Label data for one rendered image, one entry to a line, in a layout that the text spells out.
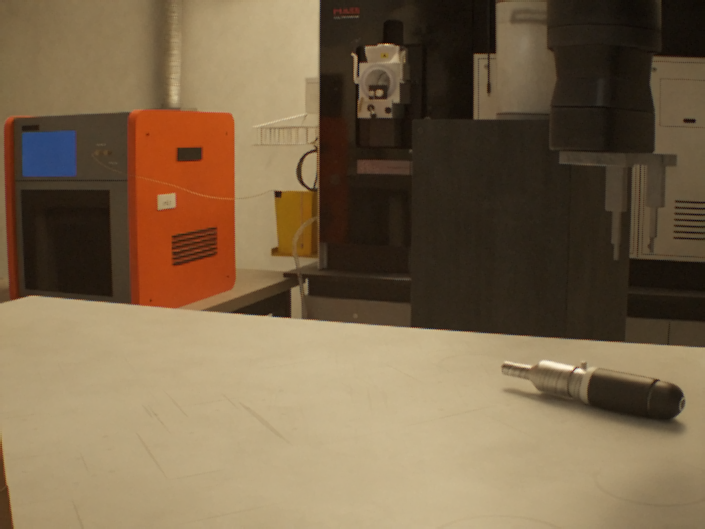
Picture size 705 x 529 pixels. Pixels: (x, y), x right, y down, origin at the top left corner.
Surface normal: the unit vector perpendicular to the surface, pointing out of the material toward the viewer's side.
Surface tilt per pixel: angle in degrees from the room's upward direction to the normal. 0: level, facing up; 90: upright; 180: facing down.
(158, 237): 90
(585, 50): 101
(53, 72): 90
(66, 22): 90
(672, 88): 90
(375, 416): 0
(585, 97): 70
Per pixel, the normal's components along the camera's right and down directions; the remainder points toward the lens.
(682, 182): -0.32, 0.14
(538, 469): 0.00, -0.99
